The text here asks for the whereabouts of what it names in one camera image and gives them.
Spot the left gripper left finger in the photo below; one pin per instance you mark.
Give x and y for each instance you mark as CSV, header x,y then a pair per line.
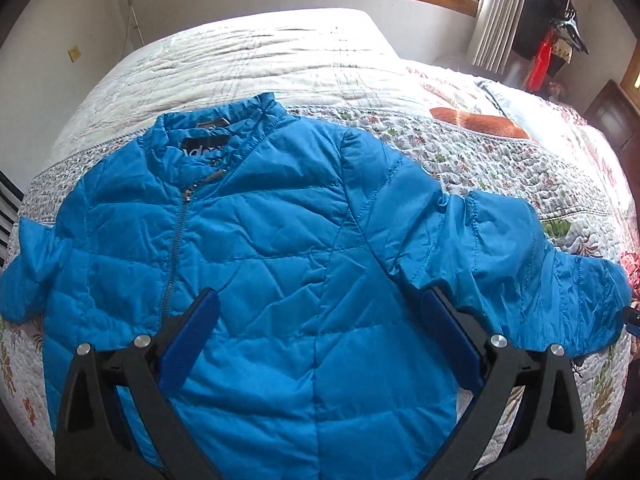
x,y
93,439

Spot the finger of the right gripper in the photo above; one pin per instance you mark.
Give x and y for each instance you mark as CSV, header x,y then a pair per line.
x,y
631,317

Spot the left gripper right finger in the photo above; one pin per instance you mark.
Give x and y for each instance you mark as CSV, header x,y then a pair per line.
x,y
547,439

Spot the blue quilted puffer jacket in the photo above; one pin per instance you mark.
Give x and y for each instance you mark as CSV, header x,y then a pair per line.
x,y
320,242

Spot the dark wooden door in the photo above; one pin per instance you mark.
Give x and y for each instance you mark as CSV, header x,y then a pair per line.
x,y
613,113

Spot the white pleated curtain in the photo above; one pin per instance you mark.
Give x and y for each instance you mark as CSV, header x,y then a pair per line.
x,y
494,32

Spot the floral quilted bedspread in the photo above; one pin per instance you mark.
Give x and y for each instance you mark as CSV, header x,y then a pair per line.
x,y
334,65

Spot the yellow wall socket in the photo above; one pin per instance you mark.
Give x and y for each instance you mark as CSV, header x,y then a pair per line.
x,y
74,54

